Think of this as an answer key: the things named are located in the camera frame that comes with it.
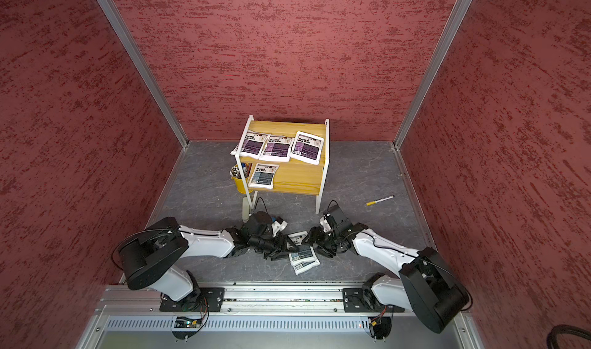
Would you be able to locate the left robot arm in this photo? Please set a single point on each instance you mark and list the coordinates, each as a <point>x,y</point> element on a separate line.
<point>149,258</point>

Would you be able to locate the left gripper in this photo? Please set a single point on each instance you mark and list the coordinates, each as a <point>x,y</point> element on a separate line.
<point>279,249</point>

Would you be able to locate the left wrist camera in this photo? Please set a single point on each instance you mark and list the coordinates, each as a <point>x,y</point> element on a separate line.
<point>278,225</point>

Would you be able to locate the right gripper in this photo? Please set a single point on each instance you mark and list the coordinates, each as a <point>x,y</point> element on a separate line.
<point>315,236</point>

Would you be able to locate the beige eraser case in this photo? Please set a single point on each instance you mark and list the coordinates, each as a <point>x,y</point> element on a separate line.
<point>245,209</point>

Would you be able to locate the yellow pen cup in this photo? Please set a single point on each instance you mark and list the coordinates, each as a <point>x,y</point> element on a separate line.
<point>238,173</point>

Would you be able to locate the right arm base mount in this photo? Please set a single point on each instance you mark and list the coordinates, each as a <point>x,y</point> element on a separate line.
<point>360,300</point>

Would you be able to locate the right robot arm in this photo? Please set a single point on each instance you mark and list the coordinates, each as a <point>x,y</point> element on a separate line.
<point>423,283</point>

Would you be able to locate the purple coffee bag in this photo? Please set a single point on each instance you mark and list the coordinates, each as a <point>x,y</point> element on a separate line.
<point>307,148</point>
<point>253,145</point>
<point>277,149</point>

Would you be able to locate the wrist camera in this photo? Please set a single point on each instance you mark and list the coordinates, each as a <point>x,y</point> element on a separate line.
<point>325,223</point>
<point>278,225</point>

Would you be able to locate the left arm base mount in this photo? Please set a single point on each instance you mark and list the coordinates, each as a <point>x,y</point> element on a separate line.
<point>209,299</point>

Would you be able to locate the yellow handled screwdriver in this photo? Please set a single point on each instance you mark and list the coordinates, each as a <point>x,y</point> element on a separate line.
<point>372,203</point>

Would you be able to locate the wooden two-tier shelf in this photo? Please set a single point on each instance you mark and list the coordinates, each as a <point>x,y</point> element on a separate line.
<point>296,177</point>

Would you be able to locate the aluminium rail frame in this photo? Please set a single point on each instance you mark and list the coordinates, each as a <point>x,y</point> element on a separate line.
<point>265,315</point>

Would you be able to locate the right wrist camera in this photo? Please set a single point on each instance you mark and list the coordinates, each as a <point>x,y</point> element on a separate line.
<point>325,223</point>

